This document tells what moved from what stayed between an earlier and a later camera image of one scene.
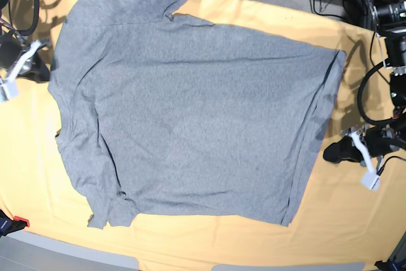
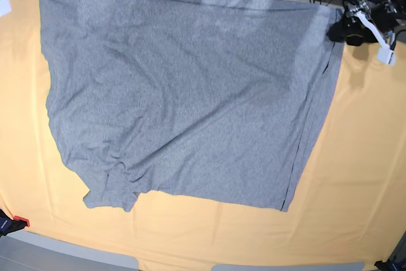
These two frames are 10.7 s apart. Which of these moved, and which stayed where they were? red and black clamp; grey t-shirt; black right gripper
Moved: grey t-shirt; black right gripper
Stayed: red and black clamp
